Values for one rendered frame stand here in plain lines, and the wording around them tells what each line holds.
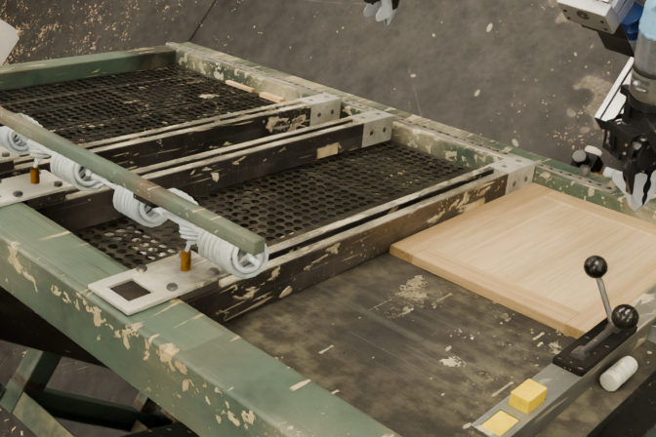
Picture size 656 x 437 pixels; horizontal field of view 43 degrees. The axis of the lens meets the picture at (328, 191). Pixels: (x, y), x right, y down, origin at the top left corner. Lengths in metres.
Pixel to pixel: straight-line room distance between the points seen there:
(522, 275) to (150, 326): 0.75
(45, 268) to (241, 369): 0.40
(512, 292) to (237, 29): 2.87
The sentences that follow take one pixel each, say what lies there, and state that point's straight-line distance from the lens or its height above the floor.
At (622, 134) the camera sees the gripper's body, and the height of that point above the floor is 1.51.
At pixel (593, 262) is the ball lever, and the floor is 1.44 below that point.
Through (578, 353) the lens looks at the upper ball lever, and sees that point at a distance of 1.34.
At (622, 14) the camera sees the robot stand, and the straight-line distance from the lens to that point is 2.22.
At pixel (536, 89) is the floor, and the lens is 3.28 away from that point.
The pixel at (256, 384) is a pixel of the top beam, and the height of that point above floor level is 1.89.
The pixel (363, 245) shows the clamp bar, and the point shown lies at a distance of 1.59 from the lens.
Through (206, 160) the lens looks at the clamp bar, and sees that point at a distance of 1.87.
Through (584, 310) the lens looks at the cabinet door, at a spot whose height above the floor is 1.30.
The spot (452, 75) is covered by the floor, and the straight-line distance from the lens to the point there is 3.44.
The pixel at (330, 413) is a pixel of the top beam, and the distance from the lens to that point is 1.04.
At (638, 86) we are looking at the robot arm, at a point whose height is 1.59.
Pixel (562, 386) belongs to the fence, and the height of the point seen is 1.53.
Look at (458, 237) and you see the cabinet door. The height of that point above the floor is 1.23.
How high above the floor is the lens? 2.76
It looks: 52 degrees down
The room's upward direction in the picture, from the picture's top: 55 degrees counter-clockwise
